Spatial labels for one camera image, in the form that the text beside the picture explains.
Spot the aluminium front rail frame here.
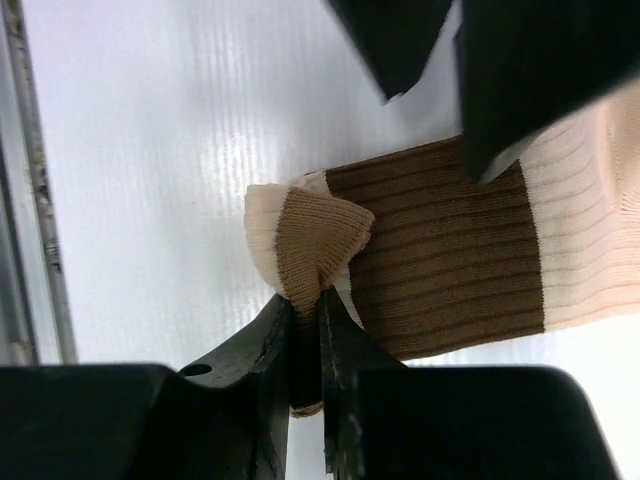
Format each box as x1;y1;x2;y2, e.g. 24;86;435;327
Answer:
1;1;77;366

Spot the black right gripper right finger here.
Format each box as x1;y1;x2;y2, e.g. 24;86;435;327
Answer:
317;289;618;479

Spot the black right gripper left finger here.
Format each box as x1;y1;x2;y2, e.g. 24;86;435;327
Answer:
1;296;294;479

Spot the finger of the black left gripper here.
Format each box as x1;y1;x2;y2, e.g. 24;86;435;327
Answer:
455;0;639;183
328;0;452;100

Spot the cream and brown sock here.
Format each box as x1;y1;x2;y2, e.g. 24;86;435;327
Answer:
244;83;639;417

